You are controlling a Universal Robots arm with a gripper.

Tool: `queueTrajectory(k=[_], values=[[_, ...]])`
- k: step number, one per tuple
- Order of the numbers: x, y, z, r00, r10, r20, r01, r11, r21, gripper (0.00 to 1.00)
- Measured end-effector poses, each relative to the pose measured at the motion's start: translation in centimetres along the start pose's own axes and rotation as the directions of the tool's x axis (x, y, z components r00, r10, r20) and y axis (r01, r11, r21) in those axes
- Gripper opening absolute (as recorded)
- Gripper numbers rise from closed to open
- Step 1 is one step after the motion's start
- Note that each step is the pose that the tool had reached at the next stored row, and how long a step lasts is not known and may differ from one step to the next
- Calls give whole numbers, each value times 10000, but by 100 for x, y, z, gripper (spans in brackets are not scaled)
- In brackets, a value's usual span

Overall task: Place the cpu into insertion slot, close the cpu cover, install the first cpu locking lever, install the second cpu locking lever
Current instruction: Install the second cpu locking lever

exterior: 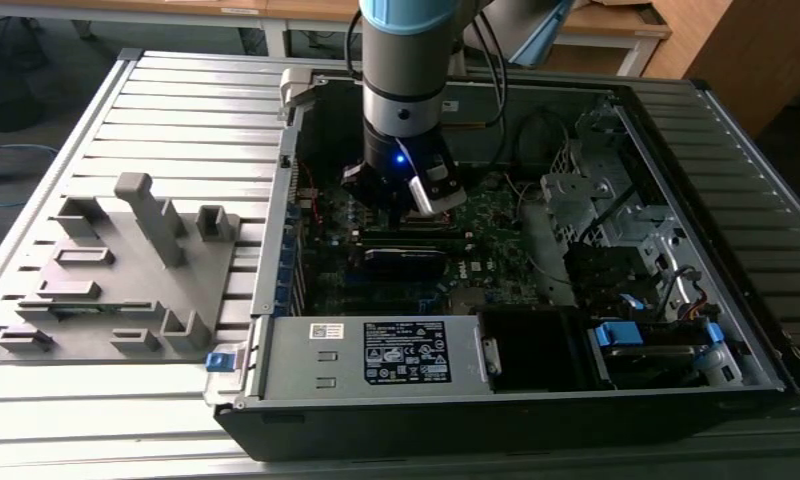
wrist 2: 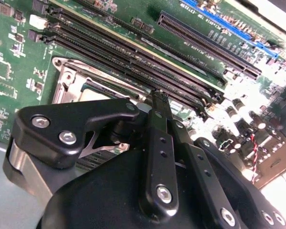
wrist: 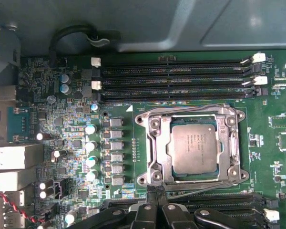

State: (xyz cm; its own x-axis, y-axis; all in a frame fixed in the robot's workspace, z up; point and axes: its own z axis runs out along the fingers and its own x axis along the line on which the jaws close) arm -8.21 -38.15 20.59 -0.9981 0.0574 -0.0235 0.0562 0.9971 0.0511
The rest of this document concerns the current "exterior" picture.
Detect chipset heatsink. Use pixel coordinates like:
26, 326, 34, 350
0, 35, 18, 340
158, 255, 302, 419
448, 286, 489, 307

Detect blue floor cable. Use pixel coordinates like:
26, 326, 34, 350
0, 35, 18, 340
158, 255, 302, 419
0, 142, 61, 209

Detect coloured disk wires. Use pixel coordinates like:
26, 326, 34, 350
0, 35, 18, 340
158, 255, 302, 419
680, 294, 716, 322

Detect grey parts rack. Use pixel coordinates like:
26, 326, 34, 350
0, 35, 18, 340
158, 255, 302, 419
0, 172, 245, 362

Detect wooden cabinet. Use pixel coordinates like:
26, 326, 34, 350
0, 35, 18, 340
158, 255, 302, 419
642, 0, 800, 139

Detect hard disk in blue carrier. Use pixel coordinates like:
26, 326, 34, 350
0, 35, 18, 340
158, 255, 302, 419
586, 319, 728, 389

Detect green RAM stick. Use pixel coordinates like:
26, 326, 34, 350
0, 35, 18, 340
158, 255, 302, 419
49, 301, 126, 315

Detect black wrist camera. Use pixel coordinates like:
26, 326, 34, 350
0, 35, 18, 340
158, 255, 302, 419
339, 162, 375, 195

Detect grey power supply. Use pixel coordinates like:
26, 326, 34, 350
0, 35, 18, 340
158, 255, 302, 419
259, 314, 496, 401

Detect black disk cable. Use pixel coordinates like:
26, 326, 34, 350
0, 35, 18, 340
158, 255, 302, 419
657, 263, 701, 321

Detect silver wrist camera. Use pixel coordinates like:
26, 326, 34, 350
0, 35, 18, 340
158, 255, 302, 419
405, 154, 469, 217

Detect black power supply label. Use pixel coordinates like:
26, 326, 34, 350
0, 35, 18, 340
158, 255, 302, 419
362, 320, 446, 385

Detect black drive cage cable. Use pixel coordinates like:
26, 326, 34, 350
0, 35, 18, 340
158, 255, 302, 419
576, 182, 641, 254

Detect grey case handle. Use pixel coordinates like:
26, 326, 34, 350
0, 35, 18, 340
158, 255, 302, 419
277, 68, 315, 122

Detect green motherboard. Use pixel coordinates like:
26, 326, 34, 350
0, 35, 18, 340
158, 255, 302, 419
290, 167, 578, 319

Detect red twisted wire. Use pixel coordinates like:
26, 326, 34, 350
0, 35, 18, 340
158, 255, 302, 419
297, 158, 325, 224

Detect silver metal drive cage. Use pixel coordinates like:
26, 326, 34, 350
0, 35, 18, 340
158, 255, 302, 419
537, 107, 732, 321

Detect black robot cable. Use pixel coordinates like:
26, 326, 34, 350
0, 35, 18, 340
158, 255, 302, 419
469, 9, 512, 129

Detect thick black cable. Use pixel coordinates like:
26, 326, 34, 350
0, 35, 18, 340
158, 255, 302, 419
513, 107, 572, 176

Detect wooden desk white frame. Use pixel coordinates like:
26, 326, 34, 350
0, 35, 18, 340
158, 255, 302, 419
265, 0, 673, 76
0, 0, 271, 59

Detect black PC case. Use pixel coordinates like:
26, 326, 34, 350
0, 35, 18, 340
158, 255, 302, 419
202, 67, 800, 464

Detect graphics card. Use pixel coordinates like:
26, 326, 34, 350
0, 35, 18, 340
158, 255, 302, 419
361, 246, 449, 282

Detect black office chair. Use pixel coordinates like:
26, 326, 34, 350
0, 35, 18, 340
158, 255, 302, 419
0, 14, 49, 134

